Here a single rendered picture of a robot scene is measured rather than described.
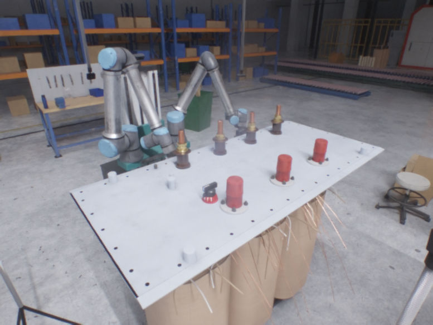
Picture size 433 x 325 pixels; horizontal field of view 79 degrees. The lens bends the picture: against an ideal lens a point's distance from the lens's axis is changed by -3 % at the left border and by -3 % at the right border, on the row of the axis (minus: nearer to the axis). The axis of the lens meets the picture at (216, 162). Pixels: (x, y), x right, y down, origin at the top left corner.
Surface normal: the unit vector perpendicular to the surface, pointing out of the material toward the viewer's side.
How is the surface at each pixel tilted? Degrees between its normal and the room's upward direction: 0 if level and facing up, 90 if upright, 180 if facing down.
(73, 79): 90
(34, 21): 90
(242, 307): 90
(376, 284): 0
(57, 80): 90
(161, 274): 0
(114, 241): 0
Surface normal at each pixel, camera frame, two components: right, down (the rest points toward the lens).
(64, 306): 0.00, -0.90
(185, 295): 0.16, 0.44
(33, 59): 0.65, 0.34
